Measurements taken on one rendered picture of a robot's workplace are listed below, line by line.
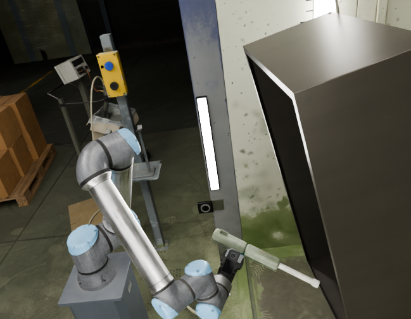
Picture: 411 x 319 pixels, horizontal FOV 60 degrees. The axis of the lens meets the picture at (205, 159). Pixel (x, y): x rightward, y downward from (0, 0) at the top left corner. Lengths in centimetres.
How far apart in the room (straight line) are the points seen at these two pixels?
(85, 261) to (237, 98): 116
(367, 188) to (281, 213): 146
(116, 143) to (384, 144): 86
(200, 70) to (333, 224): 120
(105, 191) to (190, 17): 105
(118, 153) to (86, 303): 82
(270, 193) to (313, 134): 149
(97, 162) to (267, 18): 115
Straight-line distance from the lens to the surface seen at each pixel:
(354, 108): 93
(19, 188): 419
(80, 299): 188
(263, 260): 158
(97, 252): 177
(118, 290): 183
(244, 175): 227
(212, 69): 198
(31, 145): 468
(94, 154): 128
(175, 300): 127
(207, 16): 193
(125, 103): 231
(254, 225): 252
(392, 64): 94
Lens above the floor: 193
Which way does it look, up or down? 29 degrees down
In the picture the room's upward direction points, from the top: 9 degrees counter-clockwise
